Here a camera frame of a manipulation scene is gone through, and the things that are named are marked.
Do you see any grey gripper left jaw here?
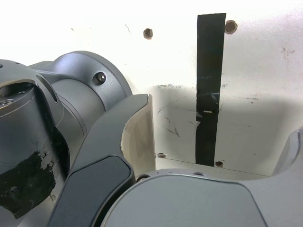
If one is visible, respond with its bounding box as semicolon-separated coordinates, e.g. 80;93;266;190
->
46;93;157;227

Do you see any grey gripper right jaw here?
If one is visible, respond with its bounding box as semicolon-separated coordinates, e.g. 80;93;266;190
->
94;129;303;227

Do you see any black tape strip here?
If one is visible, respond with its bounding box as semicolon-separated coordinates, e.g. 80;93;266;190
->
195;13;227;167

